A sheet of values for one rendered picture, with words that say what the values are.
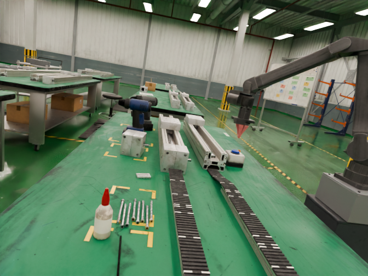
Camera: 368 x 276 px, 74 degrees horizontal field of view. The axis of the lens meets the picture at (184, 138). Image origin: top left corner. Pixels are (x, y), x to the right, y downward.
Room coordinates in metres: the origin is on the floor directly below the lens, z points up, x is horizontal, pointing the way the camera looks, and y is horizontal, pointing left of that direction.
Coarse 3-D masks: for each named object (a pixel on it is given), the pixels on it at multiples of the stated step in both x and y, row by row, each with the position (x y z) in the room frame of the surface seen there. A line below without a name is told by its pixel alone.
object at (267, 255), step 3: (264, 252) 0.48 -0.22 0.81; (267, 252) 0.48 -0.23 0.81; (270, 252) 0.48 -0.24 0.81; (273, 252) 0.49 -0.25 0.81; (264, 255) 0.47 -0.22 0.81; (267, 255) 0.47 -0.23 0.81; (270, 255) 0.48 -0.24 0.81; (273, 255) 0.48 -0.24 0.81; (276, 255) 0.48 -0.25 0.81; (279, 255) 0.48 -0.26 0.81; (282, 255) 0.48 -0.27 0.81; (273, 258) 0.47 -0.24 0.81; (276, 258) 0.47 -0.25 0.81; (279, 258) 0.47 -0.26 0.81; (282, 258) 0.47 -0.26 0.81; (285, 258) 0.47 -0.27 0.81
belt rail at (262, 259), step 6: (222, 192) 0.81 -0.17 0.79; (228, 198) 0.75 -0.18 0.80; (228, 204) 0.74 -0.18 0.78; (234, 210) 0.69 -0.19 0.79; (240, 222) 0.63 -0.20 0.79; (246, 228) 0.59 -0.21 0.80; (246, 234) 0.58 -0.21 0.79; (252, 240) 0.55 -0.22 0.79; (252, 246) 0.54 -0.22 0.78; (258, 252) 0.51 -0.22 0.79; (258, 258) 0.50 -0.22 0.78; (264, 258) 0.48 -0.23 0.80; (264, 264) 0.47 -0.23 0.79; (264, 270) 0.47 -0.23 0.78; (270, 270) 0.46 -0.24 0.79
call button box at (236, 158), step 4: (228, 152) 1.17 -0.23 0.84; (232, 152) 1.17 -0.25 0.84; (228, 156) 1.14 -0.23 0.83; (232, 156) 1.14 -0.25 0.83; (236, 156) 1.14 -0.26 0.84; (240, 156) 1.14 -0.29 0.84; (244, 156) 1.15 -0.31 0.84; (228, 160) 1.13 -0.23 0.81; (232, 160) 1.14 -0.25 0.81; (236, 160) 1.14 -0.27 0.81; (240, 160) 1.14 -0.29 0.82; (228, 164) 1.13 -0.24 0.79; (232, 164) 1.14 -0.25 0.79; (236, 164) 1.14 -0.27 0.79; (240, 164) 1.14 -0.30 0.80
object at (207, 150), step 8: (184, 120) 1.82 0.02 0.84; (184, 128) 1.74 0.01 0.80; (192, 128) 1.47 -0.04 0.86; (200, 128) 1.55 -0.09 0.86; (192, 136) 1.39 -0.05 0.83; (200, 136) 1.29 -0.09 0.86; (208, 136) 1.33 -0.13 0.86; (192, 144) 1.35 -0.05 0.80; (200, 144) 1.15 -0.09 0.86; (208, 144) 1.29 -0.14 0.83; (216, 144) 1.19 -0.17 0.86; (200, 152) 1.12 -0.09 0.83; (208, 152) 1.03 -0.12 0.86; (216, 152) 1.12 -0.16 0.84; (224, 152) 1.06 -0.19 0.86; (200, 160) 1.09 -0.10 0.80; (208, 160) 1.03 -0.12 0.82; (216, 160) 1.05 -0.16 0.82; (224, 160) 1.05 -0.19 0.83; (208, 168) 1.04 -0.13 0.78; (216, 168) 1.06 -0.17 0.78; (224, 168) 1.05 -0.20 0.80
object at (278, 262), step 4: (268, 260) 0.46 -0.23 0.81; (272, 260) 0.46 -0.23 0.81; (276, 260) 0.46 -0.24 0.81; (280, 260) 0.46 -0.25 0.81; (284, 260) 0.47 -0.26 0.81; (288, 260) 0.47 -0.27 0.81; (272, 264) 0.45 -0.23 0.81; (276, 264) 0.45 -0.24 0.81; (280, 264) 0.45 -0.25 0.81; (284, 264) 0.45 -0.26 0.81; (288, 264) 0.45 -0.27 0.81
